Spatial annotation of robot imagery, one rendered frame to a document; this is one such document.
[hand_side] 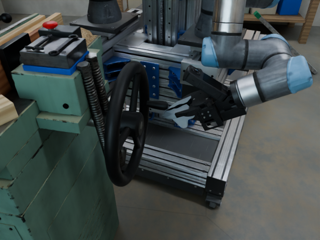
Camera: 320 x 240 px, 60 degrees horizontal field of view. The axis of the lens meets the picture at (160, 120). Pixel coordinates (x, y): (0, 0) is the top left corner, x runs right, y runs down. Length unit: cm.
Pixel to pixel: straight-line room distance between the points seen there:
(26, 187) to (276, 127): 173
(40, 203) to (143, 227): 79
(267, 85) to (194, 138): 92
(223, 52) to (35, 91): 43
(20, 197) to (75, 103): 22
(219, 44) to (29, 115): 46
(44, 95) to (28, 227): 29
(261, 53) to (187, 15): 64
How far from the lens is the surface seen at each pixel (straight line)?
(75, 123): 58
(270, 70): 67
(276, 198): 163
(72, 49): 57
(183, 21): 133
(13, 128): 58
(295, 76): 66
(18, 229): 72
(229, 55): 72
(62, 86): 57
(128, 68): 58
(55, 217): 79
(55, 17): 99
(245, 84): 66
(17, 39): 67
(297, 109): 234
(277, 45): 75
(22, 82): 61
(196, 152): 145
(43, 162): 68
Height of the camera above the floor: 121
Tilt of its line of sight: 38 degrees down
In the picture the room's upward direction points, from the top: straight up
